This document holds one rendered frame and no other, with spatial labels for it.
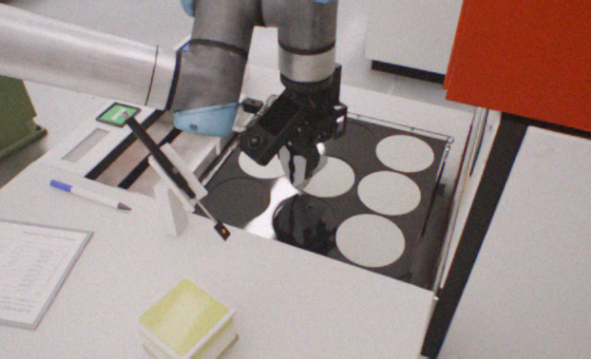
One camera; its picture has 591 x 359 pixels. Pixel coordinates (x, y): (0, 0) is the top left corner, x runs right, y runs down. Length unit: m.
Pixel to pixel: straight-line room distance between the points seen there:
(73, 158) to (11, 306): 0.28
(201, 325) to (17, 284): 0.27
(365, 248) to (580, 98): 0.40
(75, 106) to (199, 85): 0.67
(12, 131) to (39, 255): 0.48
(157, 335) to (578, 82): 0.43
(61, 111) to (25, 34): 0.65
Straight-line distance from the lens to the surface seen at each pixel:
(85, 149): 0.88
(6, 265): 0.73
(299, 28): 0.62
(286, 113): 0.68
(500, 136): 0.47
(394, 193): 0.83
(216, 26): 0.63
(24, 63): 0.61
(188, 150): 0.95
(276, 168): 0.86
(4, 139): 1.15
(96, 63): 0.60
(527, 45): 0.43
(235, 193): 0.82
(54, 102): 1.29
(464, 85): 0.45
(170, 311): 0.53
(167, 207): 0.65
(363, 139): 0.93
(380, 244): 0.75
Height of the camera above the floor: 1.47
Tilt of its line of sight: 43 degrees down
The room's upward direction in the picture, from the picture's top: straight up
